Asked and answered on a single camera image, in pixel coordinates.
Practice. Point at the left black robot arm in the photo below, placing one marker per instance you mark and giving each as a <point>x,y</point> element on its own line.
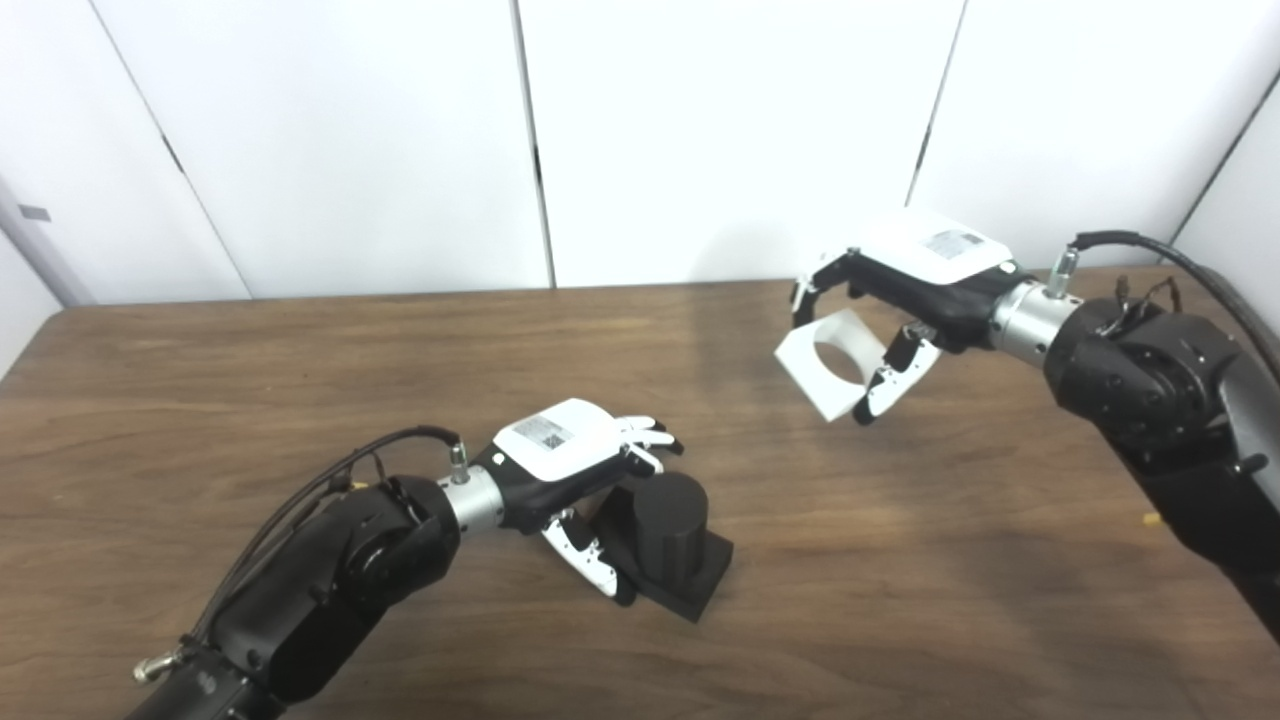
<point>320,580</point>

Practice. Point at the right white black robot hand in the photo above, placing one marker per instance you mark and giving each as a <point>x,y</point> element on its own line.
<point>930,250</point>

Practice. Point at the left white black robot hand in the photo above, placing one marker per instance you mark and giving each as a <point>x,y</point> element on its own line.
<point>560,440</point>

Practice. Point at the grey wall post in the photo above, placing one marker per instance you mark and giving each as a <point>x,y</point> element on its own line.
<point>35,250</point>

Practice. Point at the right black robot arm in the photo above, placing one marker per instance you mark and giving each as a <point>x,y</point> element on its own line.
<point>1140,380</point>

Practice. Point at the black peg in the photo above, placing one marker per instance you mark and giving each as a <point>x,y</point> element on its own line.
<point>670,530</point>

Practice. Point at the white square piece with hole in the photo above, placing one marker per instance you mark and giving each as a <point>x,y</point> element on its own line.
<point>800,365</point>

